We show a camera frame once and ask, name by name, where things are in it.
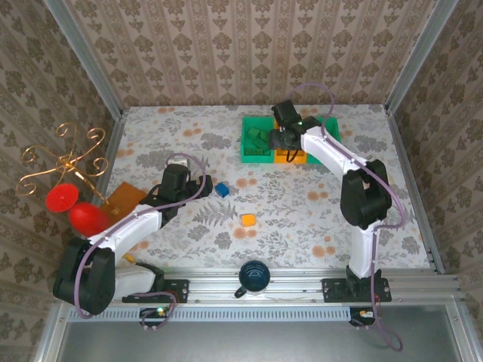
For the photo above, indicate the green square lego brick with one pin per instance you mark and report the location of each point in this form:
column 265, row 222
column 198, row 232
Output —
column 261, row 143

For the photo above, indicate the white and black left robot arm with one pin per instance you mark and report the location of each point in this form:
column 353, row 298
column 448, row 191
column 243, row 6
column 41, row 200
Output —
column 128, row 226

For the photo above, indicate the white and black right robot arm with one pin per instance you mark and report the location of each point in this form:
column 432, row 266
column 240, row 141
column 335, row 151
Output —
column 324, row 147

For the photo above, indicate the blue lego brick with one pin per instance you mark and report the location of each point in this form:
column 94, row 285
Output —
column 222, row 189

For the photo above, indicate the green plastic bin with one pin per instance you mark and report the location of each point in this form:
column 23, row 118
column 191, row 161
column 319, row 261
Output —
column 256, row 159
column 332, row 126

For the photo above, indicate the brown wooden board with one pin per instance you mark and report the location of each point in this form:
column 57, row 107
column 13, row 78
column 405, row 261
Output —
column 126, row 198

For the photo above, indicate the orange lego brick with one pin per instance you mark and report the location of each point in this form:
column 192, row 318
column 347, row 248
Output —
column 248, row 219

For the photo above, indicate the small yellow object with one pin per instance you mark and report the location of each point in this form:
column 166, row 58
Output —
column 129, row 258

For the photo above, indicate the red oval plastic toy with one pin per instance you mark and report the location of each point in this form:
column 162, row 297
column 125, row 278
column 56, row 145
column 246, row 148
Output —
column 88, row 219

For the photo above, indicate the dark blue mug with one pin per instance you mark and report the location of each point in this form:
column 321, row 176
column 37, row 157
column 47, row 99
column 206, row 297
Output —
column 253, row 277

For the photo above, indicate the red round plastic toy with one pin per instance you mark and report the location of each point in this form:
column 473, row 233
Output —
column 62, row 198

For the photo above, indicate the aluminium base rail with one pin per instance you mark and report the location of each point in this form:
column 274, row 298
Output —
column 211, row 286

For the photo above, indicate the aluminium frame post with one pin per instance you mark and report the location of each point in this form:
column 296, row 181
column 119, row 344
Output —
column 83, row 56
column 419, row 56

